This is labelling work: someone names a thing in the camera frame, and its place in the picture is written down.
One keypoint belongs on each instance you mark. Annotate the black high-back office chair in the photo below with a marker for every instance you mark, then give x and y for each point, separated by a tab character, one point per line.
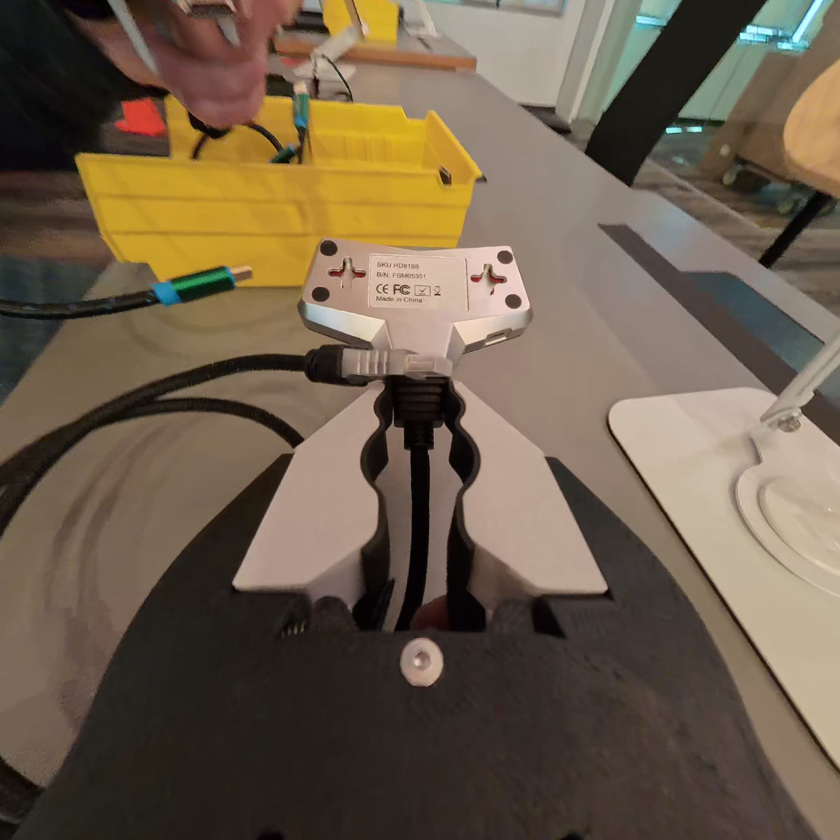
663	85

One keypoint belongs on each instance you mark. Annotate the silver folding stand with board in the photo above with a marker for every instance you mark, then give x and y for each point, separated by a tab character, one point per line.
334	46

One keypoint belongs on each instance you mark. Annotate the orange traffic cone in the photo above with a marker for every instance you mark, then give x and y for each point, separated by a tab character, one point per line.
141	119

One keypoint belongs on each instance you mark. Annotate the yellow plastic bin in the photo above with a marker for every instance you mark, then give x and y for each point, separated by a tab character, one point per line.
229	210
367	19

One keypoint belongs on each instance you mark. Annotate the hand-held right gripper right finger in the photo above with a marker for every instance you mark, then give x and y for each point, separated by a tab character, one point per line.
531	525

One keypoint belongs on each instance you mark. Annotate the wooden top desk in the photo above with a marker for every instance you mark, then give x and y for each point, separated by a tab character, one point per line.
407	56

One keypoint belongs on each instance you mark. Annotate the person's left forearm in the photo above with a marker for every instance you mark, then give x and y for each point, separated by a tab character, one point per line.
52	79

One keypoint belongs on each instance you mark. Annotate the dark grey hdmi switch box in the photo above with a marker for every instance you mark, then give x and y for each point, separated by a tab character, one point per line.
420	282

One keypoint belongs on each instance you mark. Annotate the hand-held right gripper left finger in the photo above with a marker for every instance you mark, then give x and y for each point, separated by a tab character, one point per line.
308	518

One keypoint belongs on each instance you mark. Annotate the person's left hand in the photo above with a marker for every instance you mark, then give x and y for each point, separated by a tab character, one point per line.
216	79

